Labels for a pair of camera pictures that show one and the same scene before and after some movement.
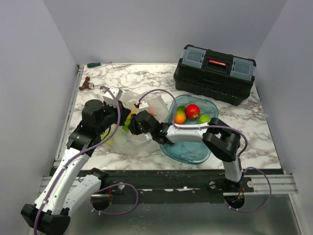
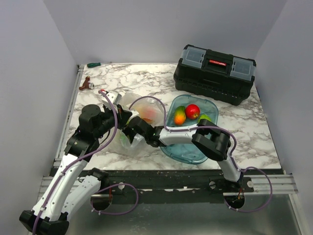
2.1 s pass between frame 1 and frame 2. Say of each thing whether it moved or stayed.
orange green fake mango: stayed
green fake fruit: stayed
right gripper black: moved
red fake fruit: stayed
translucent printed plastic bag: moved
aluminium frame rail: stayed
